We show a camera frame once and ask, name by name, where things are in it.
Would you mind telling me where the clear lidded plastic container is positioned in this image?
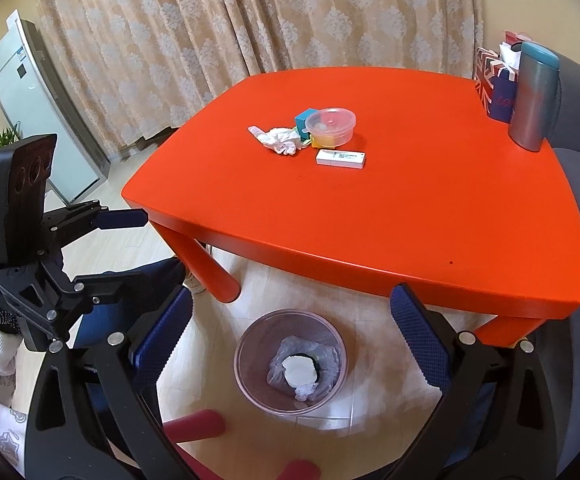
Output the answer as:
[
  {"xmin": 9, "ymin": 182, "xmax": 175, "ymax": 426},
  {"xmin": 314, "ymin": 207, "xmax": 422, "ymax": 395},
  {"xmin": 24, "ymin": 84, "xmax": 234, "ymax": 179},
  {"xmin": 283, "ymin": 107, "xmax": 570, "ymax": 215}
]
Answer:
[{"xmin": 306, "ymin": 107, "xmax": 356, "ymax": 148}]

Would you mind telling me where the white small carton box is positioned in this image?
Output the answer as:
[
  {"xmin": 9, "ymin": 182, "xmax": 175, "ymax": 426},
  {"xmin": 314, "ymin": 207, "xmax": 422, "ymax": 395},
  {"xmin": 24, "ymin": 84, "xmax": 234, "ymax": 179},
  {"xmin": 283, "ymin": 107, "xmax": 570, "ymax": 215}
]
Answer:
[{"xmin": 316, "ymin": 148, "xmax": 366, "ymax": 169}]

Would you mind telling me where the blue toy block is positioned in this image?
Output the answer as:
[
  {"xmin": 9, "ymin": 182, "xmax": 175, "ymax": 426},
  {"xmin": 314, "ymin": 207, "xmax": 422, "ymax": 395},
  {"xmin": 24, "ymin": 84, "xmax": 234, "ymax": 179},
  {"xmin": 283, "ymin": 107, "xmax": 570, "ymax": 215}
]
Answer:
[{"xmin": 294, "ymin": 108, "xmax": 318, "ymax": 142}]

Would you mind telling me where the pink storage box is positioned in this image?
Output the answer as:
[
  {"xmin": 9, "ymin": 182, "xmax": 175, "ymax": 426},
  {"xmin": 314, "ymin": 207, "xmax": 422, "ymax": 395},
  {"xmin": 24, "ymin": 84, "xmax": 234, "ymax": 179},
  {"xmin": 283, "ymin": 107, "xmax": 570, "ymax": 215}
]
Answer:
[{"xmin": 505, "ymin": 30, "xmax": 531, "ymax": 47}]

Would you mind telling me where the green potted plant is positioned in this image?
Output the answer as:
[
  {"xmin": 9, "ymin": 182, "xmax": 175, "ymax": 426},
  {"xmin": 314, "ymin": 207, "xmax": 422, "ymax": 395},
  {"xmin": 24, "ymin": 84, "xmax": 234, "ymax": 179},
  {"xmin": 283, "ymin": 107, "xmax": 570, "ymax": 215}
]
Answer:
[{"xmin": 0, "ymin": 125, "xmax": 23, "ymax": 148}]

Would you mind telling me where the pink chair frame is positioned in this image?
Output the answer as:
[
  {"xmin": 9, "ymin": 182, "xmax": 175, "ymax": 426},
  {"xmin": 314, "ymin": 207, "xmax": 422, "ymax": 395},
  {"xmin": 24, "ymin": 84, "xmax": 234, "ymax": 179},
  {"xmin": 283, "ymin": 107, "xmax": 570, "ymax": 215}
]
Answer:
[{"xmin": 162, "ymin": 407, "xmax": 323, "ymax": 480}]

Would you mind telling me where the union jack tissue box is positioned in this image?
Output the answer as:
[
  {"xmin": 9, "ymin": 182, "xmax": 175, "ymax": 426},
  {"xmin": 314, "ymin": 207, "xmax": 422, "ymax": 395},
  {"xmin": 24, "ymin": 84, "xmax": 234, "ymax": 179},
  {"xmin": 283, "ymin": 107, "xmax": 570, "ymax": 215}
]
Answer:
[{"xmin": 474, "ymin": 48, "xmax": 518, "ymax": 124}]

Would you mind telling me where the left camera box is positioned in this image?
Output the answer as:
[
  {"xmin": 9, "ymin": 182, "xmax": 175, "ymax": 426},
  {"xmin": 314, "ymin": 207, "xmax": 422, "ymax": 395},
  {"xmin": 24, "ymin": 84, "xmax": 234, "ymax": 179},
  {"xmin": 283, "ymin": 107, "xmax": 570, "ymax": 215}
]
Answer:
[{"xmin": 0, "ymin": 133, "xmax": 58, "ymax": 269}]

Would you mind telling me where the white tissue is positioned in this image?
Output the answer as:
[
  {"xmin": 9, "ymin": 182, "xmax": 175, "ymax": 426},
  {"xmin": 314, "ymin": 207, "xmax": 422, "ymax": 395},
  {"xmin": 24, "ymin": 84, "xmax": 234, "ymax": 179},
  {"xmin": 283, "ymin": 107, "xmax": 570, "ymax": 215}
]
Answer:
[{"xmin": 247, "ymin": 126, "xmax": 311, "ymax": 156}]

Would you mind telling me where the clear trash bin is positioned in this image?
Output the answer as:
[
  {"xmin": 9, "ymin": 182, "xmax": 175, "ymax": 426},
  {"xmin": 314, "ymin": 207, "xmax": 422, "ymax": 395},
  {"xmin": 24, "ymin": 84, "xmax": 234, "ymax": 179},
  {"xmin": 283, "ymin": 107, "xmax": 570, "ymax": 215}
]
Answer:
[{"xmin": 233, "ymin": 309, "xmax": 347, "ymax": 416}]

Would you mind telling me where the yellow toy block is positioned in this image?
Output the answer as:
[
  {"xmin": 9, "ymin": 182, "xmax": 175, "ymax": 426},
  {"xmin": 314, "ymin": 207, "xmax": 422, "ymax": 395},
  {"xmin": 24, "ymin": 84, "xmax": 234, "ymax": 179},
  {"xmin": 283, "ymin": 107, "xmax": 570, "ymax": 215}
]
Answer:
[{"xmin": 311, "ymin": 133, "xmax": 327, "ymax": 148}]

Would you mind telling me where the red table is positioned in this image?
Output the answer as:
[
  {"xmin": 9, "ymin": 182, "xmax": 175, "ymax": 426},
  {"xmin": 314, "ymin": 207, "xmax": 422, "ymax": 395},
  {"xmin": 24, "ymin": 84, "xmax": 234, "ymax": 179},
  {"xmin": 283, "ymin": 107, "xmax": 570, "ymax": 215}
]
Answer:
[{"xmin": 122, "ymin": 67, "xmax": 580, "ymax": 346}]

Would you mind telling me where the white air conditioner unit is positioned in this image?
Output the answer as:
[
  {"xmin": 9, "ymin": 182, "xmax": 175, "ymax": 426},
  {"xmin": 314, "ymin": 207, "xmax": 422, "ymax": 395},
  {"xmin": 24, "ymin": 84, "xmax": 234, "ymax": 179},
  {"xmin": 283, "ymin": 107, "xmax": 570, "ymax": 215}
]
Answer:
[{"xmin": 0, "ymin": 11, "xmax": 111, "ymax": 204}]

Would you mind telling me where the beige patterned curtain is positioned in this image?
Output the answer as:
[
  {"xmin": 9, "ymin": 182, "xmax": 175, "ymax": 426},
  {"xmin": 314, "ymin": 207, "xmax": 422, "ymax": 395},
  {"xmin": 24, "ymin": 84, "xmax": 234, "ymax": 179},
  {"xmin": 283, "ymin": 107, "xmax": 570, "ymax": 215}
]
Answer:
[{"xmin": 38, "ymin": 0, "xmax": 483, "ymax": 155}]

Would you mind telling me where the grey thermos blue lid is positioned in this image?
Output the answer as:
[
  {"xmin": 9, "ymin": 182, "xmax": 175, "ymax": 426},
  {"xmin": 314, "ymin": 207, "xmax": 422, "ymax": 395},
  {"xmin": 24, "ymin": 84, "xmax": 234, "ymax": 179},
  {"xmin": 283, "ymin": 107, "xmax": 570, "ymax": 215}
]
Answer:
[{"xmin": 508, "ymin": 41, "xmax": 560, "ymax": 152}]

